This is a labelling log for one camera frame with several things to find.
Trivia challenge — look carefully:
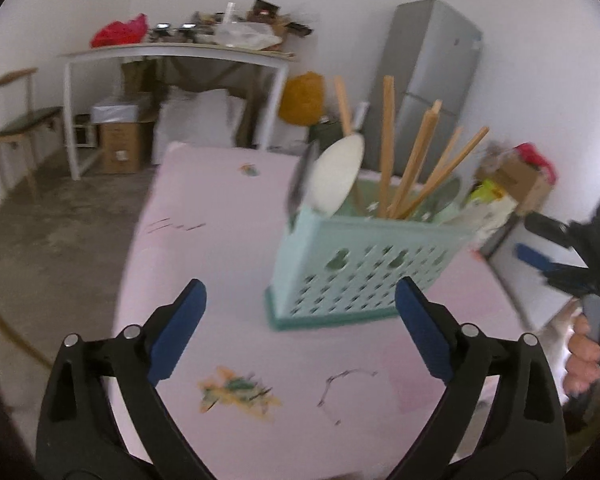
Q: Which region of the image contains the dark green bag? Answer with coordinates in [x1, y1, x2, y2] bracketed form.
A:
[307, 119, 346, 158]

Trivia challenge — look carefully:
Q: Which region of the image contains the grey metal spoon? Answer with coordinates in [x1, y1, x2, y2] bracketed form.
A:
[286, 145, 318, 221]
[425, 175, 463, 221]

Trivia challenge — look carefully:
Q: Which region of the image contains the white sack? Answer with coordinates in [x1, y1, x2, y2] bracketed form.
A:
[152, 87, 248, 166]

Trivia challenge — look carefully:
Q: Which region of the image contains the white plastic bag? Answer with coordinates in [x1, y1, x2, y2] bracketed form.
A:
[214, 22, 283, 51]

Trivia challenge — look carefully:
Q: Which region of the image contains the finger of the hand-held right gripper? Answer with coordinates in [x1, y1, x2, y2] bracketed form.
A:
[515, 242, 593, 293]
[523, 211, 588, 253]

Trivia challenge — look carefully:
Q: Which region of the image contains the small cardboard box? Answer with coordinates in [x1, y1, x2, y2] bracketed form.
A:
[99, 120, 156, 175]

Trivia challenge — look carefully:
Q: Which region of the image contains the pink printed tablecloth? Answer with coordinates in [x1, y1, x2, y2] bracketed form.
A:
[112, 141, 531, 480]

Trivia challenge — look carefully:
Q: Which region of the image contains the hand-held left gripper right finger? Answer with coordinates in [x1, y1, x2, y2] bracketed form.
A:
[395, 276, 567, 480]

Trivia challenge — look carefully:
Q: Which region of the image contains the red plastic bag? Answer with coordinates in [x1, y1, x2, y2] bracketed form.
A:
[90, 13, 148, 48]

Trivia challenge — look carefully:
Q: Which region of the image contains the red bag with handles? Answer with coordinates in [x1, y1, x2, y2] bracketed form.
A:
[512, 142, 556, 181]

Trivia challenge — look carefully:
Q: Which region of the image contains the white side table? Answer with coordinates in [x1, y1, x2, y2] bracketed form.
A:
[60, 42, 296, 181]

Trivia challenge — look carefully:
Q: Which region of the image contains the bundle of wooden chopsticks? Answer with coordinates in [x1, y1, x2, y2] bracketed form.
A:
[334, 75, 491, 220]

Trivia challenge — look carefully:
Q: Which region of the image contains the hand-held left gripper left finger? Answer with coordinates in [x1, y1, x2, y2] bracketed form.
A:
[36, 278, 208, 480]

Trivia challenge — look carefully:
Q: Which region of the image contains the person's right hand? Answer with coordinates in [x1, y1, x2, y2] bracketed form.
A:
[562, 310, 600, 398]

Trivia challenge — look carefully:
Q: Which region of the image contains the white framed panel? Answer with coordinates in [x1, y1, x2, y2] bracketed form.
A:
[74, 114, 100, 150]

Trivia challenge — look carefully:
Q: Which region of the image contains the grey refrigerator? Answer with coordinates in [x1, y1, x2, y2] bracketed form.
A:
[362, 0, 483, 176]

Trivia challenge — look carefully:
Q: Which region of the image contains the plastic wrapped white box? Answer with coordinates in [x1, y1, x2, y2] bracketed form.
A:
[90, 95, 153, 125]

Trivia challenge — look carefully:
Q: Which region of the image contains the wooden chair with dark seat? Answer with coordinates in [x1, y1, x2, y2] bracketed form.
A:
[0, 67, 66, 198]

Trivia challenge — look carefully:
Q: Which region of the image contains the white and green rice bag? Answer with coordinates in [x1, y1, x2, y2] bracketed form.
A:
[462, 177, 518, 256]

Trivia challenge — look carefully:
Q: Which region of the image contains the large cardboard box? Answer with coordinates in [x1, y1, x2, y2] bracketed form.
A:
[475, 150, 556, 217]

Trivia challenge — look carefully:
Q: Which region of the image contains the olive cloth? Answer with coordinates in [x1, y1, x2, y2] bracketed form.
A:
[122, 57, 276, 148]

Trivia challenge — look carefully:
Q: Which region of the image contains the white ceramic spoon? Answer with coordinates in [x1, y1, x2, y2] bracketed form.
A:
[307, 132, 366, 217]

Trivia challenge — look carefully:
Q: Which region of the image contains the teal plastic utensil holder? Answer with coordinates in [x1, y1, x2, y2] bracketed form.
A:
[265, 180, 481, 332]

